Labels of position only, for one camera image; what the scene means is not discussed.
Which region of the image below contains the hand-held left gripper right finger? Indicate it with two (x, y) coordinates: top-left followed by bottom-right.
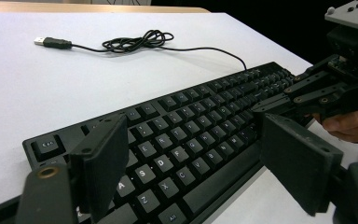
(258, 112), (345, 217)

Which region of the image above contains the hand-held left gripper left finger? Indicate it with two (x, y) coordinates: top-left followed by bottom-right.
(69, 113), (131, 224)

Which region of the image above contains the black computer keyboard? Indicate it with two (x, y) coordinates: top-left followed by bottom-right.
(22, 61), (313, 224)

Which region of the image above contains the black curtain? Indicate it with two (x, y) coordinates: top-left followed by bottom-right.
(150, 0), (355, 65)

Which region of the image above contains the black keyboard cable with plug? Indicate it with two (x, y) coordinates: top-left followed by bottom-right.
(33, 29), (248, 71)

